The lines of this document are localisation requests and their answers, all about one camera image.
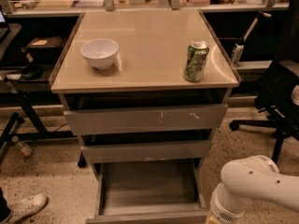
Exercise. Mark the grey middle drawer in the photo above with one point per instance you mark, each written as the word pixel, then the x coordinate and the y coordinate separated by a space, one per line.
pixel 146 151

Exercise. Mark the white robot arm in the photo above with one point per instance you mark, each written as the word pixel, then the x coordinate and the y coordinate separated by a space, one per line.
pixel 244 181

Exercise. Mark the white ceramic bowl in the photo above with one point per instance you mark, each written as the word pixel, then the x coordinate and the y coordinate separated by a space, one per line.
pixel 100 53

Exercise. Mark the grey top drawer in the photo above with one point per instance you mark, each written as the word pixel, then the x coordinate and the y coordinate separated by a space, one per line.
pixel 145 119

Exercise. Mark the green soda can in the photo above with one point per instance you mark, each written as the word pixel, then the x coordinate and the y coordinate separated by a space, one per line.
pixel 196 60

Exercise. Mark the black box with label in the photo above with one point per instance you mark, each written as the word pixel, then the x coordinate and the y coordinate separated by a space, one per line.
pixel 46 44

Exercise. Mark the plastic water bottle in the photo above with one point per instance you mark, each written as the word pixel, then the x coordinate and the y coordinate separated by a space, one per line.
pixel 25 150

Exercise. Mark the grey drawer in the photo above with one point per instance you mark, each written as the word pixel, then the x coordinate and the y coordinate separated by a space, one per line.
pixel 146 151
pixel 145 119
pixel 149 192

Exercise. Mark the grey drawer cabinet with top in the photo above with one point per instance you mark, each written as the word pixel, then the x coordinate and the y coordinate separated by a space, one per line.
pixel 148 72

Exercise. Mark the dark round object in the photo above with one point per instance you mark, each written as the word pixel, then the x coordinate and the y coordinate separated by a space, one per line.
pixel 31 71

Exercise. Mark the black office chair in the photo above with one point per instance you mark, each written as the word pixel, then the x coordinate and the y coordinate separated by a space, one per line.
pixel 278 85

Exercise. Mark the white sneaker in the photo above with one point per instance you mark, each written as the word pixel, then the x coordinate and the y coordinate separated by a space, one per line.
pixel 12 213

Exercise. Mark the grey bottom drawer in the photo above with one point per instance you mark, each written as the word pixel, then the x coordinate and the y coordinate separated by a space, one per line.
pixel 149 192

